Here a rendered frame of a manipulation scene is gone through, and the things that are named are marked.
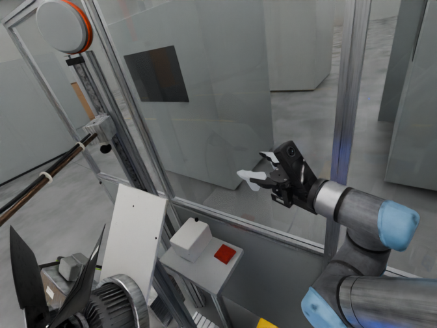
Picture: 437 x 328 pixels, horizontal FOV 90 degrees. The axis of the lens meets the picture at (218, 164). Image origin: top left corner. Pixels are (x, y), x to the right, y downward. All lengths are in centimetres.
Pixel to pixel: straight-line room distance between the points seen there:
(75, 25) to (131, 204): 61
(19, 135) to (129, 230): 532
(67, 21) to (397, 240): 103
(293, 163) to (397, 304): 27
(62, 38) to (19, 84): 509
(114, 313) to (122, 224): 27
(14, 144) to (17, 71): 144
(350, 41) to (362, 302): 46
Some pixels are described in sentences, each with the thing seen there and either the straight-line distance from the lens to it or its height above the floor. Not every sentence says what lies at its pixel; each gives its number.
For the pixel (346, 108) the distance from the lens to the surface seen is 61.
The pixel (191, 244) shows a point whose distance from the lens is 108.
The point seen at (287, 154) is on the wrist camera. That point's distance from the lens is 48.
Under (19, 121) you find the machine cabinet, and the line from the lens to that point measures 603.
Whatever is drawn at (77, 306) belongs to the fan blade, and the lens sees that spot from 55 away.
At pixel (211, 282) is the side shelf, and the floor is 86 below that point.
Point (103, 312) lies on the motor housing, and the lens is 81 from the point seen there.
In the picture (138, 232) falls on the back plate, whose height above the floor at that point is 126.
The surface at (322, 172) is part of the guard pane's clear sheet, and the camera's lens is 72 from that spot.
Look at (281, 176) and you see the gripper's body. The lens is 52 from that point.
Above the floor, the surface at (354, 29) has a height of 172.
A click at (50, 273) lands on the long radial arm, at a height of 114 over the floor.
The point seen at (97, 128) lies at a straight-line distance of 90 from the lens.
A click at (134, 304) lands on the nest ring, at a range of 81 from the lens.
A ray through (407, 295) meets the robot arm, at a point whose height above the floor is 148.
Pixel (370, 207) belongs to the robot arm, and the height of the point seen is 147.
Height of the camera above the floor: 178
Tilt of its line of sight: 31 degrees down
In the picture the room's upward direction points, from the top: 14 degrees counter-clockwise
